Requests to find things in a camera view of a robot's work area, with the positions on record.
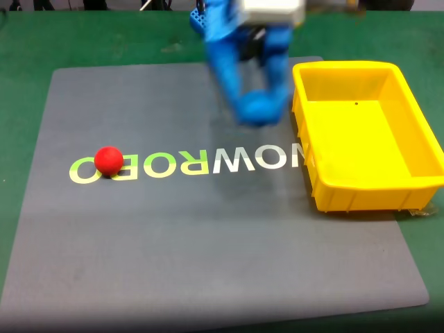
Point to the blue ball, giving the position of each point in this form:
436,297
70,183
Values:
258,107

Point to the yellow plastic bin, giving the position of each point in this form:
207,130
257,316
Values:
360,138

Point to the red ball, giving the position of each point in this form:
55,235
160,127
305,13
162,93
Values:
108,160

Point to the wooden leg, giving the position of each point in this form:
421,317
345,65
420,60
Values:
351,3

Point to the grey printed mat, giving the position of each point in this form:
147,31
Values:
208,260

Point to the clear tape piece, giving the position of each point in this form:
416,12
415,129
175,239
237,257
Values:
423,209

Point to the silver white camera box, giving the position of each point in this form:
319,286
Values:
270,9

